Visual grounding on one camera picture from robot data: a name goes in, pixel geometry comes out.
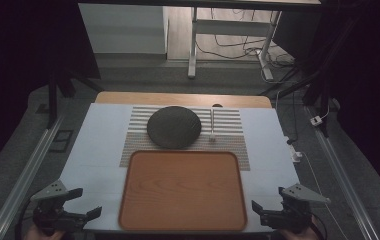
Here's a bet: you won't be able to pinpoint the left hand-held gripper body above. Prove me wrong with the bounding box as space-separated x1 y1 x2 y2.
30 179 89 236

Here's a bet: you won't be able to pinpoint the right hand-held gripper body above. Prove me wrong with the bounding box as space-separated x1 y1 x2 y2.
259 183 332 234

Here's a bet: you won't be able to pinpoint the person's right hand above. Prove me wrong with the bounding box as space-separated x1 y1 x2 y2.
277 218 320 240

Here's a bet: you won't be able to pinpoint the person's left hand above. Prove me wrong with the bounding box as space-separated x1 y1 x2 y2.
23 225 66 240

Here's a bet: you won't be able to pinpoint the white table cover sheet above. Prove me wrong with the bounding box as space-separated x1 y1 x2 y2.
58 102 301 234

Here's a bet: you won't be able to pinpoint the black floor socket plate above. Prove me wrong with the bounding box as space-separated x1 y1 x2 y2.
48 129 75 153

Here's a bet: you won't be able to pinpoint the striped woven placemat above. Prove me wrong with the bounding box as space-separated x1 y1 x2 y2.
119 105 251 172

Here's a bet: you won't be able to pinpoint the brown wooden tray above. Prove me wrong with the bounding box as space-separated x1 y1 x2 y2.
117 149 249 233

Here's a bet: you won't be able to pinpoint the silver fork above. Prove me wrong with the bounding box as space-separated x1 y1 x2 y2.
208 107 218 143

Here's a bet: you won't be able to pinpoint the black tripod stand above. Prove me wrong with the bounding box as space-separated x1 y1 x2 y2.
45 64 106 130
258 13 362 138

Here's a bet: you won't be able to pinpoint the dark round plate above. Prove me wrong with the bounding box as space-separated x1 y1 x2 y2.
146 105 202 150

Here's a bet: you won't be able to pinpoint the wooden table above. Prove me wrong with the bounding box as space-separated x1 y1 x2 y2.
94 91 273 110

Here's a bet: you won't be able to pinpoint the white cabinet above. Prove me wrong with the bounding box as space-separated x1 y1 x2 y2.
77 3 169 56

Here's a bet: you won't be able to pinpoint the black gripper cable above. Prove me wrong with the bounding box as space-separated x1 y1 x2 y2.
310 218 328 240
13 198 34 240

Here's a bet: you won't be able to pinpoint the white cable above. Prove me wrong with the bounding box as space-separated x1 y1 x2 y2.
299 151 346 240

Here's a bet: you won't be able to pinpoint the aluminium rail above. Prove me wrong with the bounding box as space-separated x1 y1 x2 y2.
305 105 380 240
0 114 65 240

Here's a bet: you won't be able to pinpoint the black floor cables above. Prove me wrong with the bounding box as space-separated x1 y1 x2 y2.
195 8 296 84

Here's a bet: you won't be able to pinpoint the white desk frame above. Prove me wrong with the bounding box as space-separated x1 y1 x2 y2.
187 6 283 81

